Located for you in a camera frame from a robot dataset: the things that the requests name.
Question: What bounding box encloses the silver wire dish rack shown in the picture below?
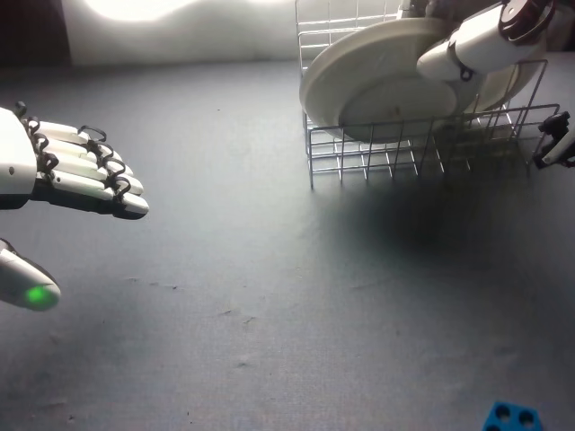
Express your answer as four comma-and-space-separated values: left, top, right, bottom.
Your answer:
295, 0, 562, 192

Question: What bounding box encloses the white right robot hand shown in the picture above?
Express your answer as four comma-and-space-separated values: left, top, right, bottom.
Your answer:
0, 101, 151, 312

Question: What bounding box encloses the white plate with dark rim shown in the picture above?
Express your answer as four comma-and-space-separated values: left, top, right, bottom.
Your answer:
466, 42, 548, 119
299, 16, 487, 145

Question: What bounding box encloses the white backdrop sheet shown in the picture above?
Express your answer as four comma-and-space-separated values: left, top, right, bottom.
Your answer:
62, 0, 405, 68

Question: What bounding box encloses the grey table cloth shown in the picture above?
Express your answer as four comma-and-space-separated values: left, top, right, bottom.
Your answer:
0, 44, 575, 431

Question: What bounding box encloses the blue pentagon block with holes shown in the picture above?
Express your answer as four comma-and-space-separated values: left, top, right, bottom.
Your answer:
482, 400, 547, 431

